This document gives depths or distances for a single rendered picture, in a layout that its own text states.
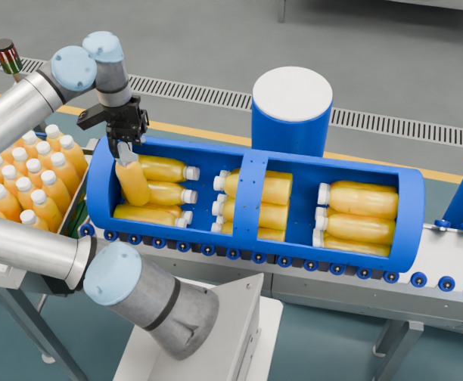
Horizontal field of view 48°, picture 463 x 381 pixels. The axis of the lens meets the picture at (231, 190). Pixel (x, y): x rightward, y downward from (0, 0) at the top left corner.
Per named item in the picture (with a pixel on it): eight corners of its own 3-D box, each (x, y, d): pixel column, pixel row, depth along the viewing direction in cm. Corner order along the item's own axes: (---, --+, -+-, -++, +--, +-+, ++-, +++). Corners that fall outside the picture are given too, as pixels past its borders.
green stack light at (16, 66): (18, 75, 173) (13, 63, 169) (0, 73, 174) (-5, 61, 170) (26, 63, 177) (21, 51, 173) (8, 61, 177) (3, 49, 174)
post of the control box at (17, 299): (85, 387, 224) (-5, 276, 145) (76, 385, 225) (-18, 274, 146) (88, 378, 227) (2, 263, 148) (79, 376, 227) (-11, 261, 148)
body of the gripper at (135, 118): (141, 149, 123) (132, 111, 114) (107, 144, 125) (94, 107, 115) (150, 126, 128) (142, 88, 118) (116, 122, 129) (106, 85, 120)
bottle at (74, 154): (73, 172, 180) (58, 135, 166) (94, 171, 180) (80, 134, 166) (69, 188, 176) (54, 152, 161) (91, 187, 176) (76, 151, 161)
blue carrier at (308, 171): (399, 289, 147) (427, 245, 123) (103, 245, 158) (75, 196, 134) (400, 203, 161) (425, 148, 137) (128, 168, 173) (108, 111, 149)
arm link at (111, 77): (70, 38, 105) (107, 23, 108) (84, 82, 114) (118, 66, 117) (88, 58, 101) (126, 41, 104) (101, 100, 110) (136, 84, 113)
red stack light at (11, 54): (13, 63, 169) (8, 54, 166) (-5, 61, 170) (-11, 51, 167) (21, 51, 173) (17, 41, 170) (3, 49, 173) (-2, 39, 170)
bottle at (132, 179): (155, 190, 150) (143, 152, 134) (143, 210, 147) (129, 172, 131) (134, 182, 152) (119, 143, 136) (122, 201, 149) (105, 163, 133)
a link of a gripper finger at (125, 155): (139, 176, 130) (135, 146, 123) (116, 173, 130) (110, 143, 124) (143, 168, 132) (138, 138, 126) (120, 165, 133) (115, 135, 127)
